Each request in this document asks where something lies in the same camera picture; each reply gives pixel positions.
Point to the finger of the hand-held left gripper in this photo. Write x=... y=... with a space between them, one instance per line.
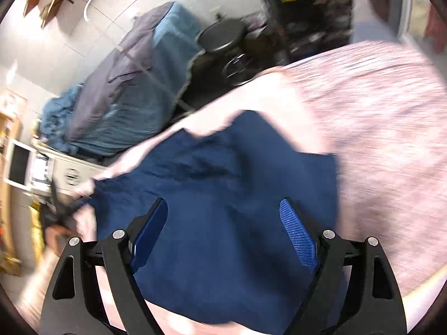
x=64 y=205

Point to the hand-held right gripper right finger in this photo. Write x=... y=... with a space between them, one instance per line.
x=300 y=237

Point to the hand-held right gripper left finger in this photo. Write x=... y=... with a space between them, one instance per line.
x=148 y=237

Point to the navy blue jacket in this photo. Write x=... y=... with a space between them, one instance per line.
x=216 y=188

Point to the person's left forearm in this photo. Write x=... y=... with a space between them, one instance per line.
x=38 y=279

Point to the white appliance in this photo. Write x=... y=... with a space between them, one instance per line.
x=63 y=172

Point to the wooden shelf unit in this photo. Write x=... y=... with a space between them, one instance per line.
x=8 y=216

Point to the blue crumpled blanket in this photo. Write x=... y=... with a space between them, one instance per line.
x=59 y=111

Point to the grey quilt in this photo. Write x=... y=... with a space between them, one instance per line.
x=104 y=90

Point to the pink polka-dot blanket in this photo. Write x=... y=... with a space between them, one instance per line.
x=384 y=129

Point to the black round stool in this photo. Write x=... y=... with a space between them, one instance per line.
x=221 y=36

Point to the black shelf rack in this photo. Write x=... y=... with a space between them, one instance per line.
x=310 y=10

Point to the sliding glass door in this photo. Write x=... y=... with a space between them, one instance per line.
x=419 y=3

